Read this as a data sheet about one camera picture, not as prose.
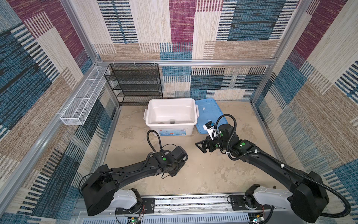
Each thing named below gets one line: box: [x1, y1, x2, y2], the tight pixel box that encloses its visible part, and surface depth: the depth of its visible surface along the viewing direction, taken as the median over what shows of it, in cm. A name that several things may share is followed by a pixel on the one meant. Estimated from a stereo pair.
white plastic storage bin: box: [143, 98, 200, 137], surface depth 101 cm
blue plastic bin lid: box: [195, 98, 229, 135], surface depth 118 cm
